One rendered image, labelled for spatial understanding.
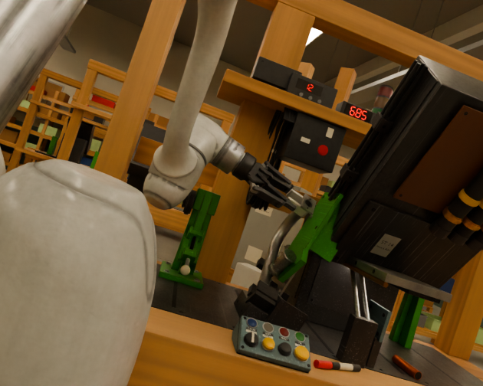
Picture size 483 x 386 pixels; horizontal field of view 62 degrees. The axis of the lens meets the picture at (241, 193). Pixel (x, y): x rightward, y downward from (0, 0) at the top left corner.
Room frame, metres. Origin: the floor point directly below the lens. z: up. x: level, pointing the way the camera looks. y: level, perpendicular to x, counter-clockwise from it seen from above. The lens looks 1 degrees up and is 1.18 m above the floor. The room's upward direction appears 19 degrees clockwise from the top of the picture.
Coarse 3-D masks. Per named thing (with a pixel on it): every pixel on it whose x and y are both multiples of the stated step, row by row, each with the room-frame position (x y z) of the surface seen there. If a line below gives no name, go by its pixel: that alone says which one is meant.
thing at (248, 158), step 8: (248, 160) 1.06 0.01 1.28; (256, 160) 1.08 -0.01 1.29; (240, 168) 1.06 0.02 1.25; (248, 168) 1.06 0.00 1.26; (256, 168) 1.10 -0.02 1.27; (240, 176) 1.08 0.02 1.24; (248, 176) 1.07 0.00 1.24; (256, 176) 1.08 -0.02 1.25; (264, 176) 1.10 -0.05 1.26; (248, 184) 1.08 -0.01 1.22; (256, 184) 1.08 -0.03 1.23
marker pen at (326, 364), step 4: (316, 360) 0.83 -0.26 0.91; (320, 360) 0.83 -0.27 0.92; (316, 364) 0.82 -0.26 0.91; (320, 364) 0.82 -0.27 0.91; (324, 364) 0.83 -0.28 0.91; (328, 364) 0.83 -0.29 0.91; (332, 364) 0.84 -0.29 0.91; (336, 364) 0.85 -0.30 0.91; (340, 364) 0.85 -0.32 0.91; (344, 364) 0.86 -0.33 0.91; (348, 364) 0.87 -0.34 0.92; (352, 364) 0.88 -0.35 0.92; (324, 368) 0.83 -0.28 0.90; (328, 368) 0.84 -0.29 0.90; (332, 368) 0.84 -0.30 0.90; (336, 368) 0.85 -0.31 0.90; (340, 368) 0.85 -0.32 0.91; (344, 368) 0.86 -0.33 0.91; (348, 368) 0.86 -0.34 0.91; (352, 368) 0.87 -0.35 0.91; (356, 368) 0.88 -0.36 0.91; (360, 368) 0.88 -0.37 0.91
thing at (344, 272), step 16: (304, 272) 1.19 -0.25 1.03; (320, 272) 1.18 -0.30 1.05; (336, 272) 1.19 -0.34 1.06; (288, 288) 1.27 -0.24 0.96; (304, 288) 1.18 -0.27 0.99; (320, 288) 1.18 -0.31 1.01; (336, 288) 1.19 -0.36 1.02; (368, 288) 1.20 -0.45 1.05; (384, 288) 1.21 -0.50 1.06; (304, 304) 1.18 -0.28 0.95; (320, 304) 1.18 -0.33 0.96; (336, 304) 1.19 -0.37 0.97; (352, 304) 1.20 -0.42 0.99; (368, 304) 1.20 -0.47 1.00; (384, 304) 1.21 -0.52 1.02; (320, 320) 1.19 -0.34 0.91; (336, 320) 1.20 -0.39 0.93
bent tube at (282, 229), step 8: (304, 200) 1.11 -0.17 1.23; (312, 200) 1.12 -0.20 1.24; (304, 208) 1.09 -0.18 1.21; (312, 208) 1.10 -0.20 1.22; (288, 216) 1.16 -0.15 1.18; (296, 216) 1.13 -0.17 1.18; (288, 224) 1.16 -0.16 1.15; (280, 232) 1.16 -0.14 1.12; (272, 240) 1.16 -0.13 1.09; (280, 240) 1.16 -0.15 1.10; (272, 248) 1.13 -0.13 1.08; (272, 256) 1.11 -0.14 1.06; (264, 264) 1.08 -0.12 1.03; (264, 272) 1.06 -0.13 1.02; (264, 280) 1.03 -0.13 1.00
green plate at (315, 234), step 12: (324, 192) 1.11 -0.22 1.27; (324, 204) 1.05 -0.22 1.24; (336, 204) 1.00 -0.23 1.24; (324, 216) 1.00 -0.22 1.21; (336, 216) 1.02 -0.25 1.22; (312, 228) 1.03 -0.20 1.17; (324, 228) 1.01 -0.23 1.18; (300, 240) 1.06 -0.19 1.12; (312, 240) 1.00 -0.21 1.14; (324, 240) 1.01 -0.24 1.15; (324, 252) 1.02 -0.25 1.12; (336, 252) 1.02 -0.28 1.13
